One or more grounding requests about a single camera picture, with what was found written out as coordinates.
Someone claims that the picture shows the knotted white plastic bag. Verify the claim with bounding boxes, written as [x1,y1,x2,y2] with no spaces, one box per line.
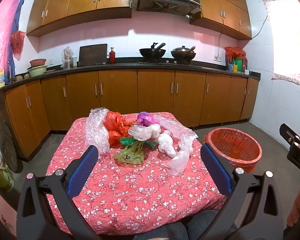
[157,130,177,158]

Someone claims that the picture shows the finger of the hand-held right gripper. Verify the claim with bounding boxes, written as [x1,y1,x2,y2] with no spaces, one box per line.
[279,123,300,146]

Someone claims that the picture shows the black rectangular board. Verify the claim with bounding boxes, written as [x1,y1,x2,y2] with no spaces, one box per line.
[77,43,108,67]

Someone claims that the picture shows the clear plastic bag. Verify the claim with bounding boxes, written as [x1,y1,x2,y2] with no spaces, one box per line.
[158,118,198,177]

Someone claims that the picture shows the white wall cable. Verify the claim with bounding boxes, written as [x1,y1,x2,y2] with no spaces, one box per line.
[218,12,269,58]

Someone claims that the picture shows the table with red floral cloth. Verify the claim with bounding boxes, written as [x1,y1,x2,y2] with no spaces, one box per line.
[45,112,228,235]

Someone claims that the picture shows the green plastic basin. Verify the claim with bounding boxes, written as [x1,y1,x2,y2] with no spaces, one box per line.
[27,65,48,78]

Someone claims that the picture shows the yellow-green plastic bag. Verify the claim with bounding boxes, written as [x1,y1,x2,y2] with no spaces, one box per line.
[113,141,145,167]

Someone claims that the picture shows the red trash bin with liner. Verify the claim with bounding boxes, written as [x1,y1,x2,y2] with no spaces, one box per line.
[203,128,263,173]

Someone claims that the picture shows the red plastic basin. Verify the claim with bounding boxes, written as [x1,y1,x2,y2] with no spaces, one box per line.
[29,58,47,67]

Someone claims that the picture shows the red bag on countertop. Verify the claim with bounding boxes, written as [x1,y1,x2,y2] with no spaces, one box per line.
[224,46,247,67]

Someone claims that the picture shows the clear bag with jars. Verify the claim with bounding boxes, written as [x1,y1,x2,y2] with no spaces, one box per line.
[61,46,75,69]

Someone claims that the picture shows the pink door curtain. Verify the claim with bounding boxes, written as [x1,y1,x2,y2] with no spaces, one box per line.
[0,0,27,92]

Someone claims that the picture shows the wok with metal lid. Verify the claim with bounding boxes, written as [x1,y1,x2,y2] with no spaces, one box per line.
[170,46,197,63]

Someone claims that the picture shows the hanging red plastic bag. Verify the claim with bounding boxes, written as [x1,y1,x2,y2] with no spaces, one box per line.
[10,31,26,61]

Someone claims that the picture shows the black kitchen countertop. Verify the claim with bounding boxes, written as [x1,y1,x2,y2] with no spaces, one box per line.
[0,62,262,95]

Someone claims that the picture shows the green box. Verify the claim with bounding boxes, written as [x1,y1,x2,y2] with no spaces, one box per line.
[232,57,243,73]

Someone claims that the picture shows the purple plastic bag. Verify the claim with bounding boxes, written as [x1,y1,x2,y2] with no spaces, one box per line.
[136,111,161,127]

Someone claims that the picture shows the green plastic bag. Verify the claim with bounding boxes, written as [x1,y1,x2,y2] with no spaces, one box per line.
[119,137,157,148]

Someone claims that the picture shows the large orange plastic bag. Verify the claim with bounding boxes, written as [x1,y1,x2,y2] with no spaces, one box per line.
[103,111,135,133]

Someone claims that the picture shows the floral window curtain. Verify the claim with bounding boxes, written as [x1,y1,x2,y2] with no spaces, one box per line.
[263,0,300,91]

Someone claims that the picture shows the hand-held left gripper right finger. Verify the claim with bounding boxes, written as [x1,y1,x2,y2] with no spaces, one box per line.
[201,144,284,240]

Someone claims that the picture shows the wooden lower kitchen cabinets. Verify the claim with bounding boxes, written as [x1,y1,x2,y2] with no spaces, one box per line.
[4,69,260,160]

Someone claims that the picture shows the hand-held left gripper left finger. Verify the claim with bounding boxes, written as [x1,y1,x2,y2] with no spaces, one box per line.
[16,145,102,240]

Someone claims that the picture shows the small red-orange plastic bag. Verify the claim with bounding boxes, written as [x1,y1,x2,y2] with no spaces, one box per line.
[108,130,127,148]

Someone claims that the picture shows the round dark wooden board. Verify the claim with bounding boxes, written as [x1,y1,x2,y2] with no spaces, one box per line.
[0,121,23,174]

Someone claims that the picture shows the white bucket green label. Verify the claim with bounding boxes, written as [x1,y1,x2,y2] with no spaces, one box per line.
[0,151,16,192]

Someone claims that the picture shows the black open wok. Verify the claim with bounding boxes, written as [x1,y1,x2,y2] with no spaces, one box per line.
[139,42,167,61]

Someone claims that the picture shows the clear bubble wrap sheet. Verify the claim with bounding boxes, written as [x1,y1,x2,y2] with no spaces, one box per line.
[85,107,111,155]

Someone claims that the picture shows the corner wooden upper cabinets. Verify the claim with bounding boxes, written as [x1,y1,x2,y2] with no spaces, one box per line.
[189,0,252,40]

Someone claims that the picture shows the long wooden upper cabinets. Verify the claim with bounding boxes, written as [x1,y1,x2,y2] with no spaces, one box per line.
[26,0,135,37]

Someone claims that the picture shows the gas stove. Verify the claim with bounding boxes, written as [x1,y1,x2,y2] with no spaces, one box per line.
[137,59,199,67]

